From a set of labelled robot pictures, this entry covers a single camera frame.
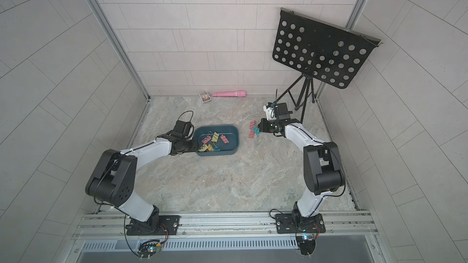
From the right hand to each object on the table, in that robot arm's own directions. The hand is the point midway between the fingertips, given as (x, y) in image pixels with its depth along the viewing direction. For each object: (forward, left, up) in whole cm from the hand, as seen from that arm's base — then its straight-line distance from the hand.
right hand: (259, 123), depth 93 cm
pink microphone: (+29, +8, -5) cm, 31 cm away
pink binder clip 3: (-4, +18, -5) cm, 20 cm away
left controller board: (-48, +46, -7) cm, 67 cm away
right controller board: (-50, -13, -11) cm, 53 cm away
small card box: (+29, +31, -6) cm, 43 cm away
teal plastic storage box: (0, +30, -6) cm, 30 cm away
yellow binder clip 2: (-9, +28, -6) cm, 30 cm away
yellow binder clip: (-2, +24, -7) cm, 25 cm away
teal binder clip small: (-3, +2, -2) cm, 4 cm away
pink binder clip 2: (0, +4, -8) cm, 9 cm away
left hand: (-5, +32, -7) cm, 33 cm away
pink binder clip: (+6, +3, -7) cm, 10 cm away
